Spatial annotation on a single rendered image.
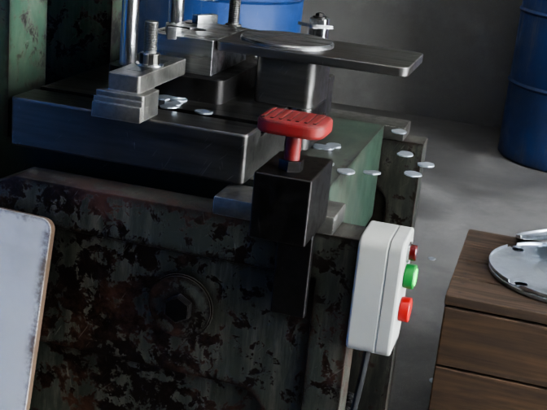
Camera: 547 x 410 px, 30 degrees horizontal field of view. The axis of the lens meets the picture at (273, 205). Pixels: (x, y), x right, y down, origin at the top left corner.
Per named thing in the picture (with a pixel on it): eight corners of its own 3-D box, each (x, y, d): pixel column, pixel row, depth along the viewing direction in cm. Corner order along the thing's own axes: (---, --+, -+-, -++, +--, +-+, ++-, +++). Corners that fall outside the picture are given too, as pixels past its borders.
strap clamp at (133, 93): (191, 98, 131) (197, 17, 128) (139, 124, 116) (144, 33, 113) (148, 91, 133) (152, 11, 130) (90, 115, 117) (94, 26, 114)
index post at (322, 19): (324, 76, 154) (331, 13, 151) (320, 80, 151) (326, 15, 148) (306, 74, 155) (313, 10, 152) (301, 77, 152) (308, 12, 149)
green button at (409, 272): (415, 284, 115) (418, 261, 114) (411, 293, 112) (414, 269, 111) (404, 282, 115) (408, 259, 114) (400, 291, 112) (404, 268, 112)
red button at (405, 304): (410, 316, 116) (413, 294, 115) (406, 326, 113) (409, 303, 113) (400, 315, 116) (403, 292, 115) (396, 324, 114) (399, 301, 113)
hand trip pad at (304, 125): (328, 185, 107) (336, 115, 104) (314, 201, 101) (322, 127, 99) (264, 175, 108) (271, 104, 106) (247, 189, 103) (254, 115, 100)
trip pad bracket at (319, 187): (315, 316, 115) (334, 149, 109) (293, 351, 106) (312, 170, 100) (264, 305, 117) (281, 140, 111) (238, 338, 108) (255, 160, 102)
